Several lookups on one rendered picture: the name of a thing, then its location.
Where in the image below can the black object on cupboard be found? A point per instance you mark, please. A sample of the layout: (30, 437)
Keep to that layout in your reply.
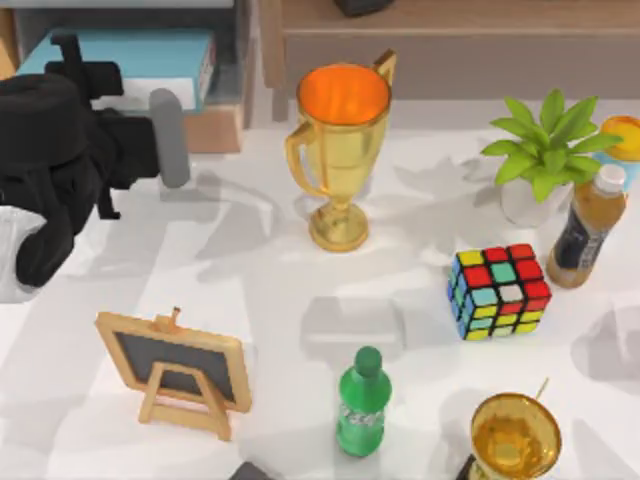
(362, 6)

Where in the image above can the multicoloured puzzle cube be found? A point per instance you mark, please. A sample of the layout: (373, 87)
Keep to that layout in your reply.
(500, 292)

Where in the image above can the green bottle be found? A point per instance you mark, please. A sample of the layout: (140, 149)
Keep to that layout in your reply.
(362, 405)

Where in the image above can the light blue box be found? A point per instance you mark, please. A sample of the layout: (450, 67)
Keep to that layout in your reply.
(150, 55)

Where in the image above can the open wooden shelf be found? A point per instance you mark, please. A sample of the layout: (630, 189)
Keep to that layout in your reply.
(227, 125)

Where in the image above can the wooden drawer front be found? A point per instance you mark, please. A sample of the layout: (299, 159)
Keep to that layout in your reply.
(475, 65)

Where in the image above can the large gold trophy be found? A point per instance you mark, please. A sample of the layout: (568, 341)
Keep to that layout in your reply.
(340, 150)

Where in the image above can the small gold trophy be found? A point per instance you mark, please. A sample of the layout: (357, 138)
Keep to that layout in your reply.
(515, 440)

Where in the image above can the wooden cupboard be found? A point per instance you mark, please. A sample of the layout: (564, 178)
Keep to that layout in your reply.
(450, 20)

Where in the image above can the green plant in white pot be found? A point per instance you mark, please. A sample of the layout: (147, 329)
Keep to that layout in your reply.
(545, 145)

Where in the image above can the brown bottle with white cap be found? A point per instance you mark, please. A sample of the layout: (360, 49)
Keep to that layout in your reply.
(582, 235)

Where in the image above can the dark grey flat object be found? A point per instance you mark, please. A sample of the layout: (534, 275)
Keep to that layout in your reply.
(252, 472)

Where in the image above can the wooden framed blackboard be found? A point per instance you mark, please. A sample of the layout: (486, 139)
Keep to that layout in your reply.
(172, 360)

